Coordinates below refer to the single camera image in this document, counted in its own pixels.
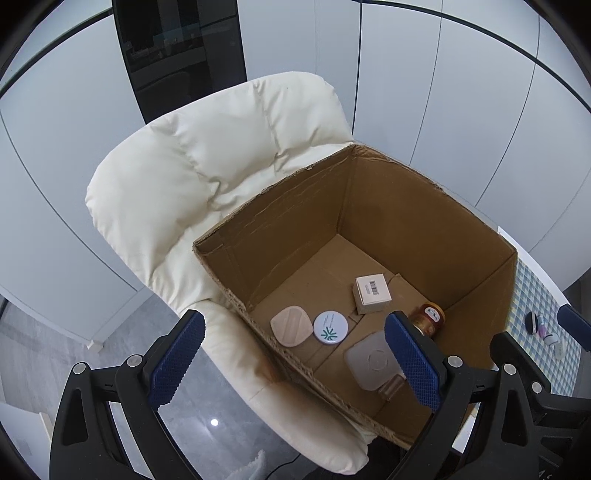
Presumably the blue yellow checkered tablecloth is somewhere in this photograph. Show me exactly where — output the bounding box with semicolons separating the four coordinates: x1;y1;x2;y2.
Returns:
503;256;591;398

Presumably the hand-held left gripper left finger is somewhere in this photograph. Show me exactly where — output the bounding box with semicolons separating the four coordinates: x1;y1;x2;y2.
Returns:
48;310;206;480

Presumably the row of white cabinet doors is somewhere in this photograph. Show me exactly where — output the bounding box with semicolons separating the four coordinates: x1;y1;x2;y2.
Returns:
0;0;591;347

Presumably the small beige carton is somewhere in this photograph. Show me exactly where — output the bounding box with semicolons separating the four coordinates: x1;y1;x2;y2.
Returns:
353;272;391;315

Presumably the black glass cabinet panel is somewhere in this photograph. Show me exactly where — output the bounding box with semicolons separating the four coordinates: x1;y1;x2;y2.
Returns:
112;0;246;124

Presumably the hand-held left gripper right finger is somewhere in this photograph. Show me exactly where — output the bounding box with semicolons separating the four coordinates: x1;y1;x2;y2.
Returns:
385;311;541;480

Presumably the cream padded chair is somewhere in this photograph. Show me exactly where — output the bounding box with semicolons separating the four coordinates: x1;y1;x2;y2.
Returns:
84;71;370;476

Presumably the white fluffy seat cushion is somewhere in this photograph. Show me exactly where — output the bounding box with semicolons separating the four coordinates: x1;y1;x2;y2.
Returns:
238;451;280;480

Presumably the grey rounded square lid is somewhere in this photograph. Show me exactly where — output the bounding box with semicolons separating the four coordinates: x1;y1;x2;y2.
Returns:
343;331;404;392

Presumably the beige makeup puff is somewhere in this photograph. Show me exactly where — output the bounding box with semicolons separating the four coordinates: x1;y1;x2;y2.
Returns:
270;305;315;347

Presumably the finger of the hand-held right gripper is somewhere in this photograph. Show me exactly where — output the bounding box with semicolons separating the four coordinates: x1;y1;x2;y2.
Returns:
490;331;555;402
557;305;591;344

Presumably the gold lid tin can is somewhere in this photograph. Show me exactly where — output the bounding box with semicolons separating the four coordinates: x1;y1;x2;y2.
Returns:
409;301;446;340

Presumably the brown cardboard box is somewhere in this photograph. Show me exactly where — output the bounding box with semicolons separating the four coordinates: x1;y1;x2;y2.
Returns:
191;143;518;450

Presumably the white round compact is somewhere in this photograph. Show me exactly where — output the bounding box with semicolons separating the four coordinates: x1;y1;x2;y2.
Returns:
313;311;349;344

